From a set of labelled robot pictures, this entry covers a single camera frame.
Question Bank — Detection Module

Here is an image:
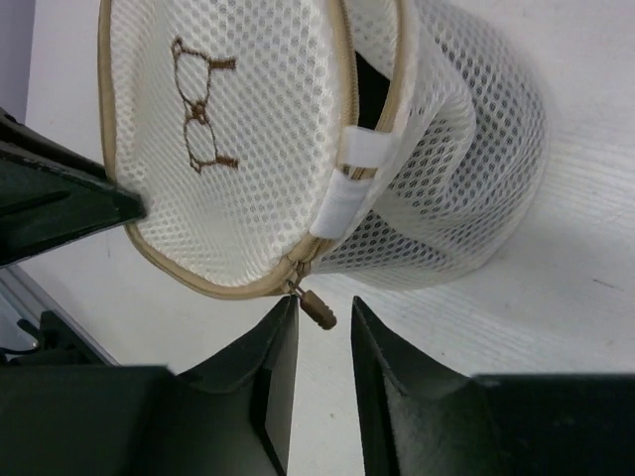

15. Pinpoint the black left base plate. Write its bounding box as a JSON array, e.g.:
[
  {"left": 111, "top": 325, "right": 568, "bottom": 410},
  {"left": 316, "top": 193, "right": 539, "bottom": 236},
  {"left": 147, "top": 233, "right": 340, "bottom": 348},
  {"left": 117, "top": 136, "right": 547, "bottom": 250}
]
[{"left": 1, "top": 310, "right": 108, "bottom": 367}]

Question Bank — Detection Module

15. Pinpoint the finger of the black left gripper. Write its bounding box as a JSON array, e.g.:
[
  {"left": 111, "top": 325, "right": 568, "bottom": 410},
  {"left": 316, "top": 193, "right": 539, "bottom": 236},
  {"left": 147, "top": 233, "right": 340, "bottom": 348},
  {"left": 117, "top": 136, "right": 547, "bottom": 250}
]
[{"left": 0, "top": 110, "right": 146, "bottom": 268}]

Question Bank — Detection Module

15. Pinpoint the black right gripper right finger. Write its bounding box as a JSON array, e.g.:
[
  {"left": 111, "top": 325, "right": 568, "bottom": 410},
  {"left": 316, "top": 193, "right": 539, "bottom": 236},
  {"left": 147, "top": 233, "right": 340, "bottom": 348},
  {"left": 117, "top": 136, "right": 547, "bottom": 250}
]
[{"left": 351, "top": 298, "right": 634, "bottom": 475}]

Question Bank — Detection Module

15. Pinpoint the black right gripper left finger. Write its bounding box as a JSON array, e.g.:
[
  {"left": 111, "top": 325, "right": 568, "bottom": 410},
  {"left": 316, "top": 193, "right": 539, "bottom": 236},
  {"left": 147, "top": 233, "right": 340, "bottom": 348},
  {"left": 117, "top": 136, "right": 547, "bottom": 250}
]
[{"left": 1, "top": 297, "right": 298, "bottom": 475}]

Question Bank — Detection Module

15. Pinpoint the aluminium mounting rail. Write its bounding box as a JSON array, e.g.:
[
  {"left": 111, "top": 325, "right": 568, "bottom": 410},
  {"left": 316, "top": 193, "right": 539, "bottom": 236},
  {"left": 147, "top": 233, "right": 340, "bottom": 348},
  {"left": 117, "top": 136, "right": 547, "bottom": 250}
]
[{"left": 1, "top": 266, "right": 116, "bottom": 365}]

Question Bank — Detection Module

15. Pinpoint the white mesh laundry bag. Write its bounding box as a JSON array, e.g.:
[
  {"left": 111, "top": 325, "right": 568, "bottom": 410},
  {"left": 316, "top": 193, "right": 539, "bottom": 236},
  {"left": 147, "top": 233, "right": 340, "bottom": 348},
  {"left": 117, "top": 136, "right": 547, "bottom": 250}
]
[{"left": 97, "top": 1, "right": 550, "bottom": 329}]

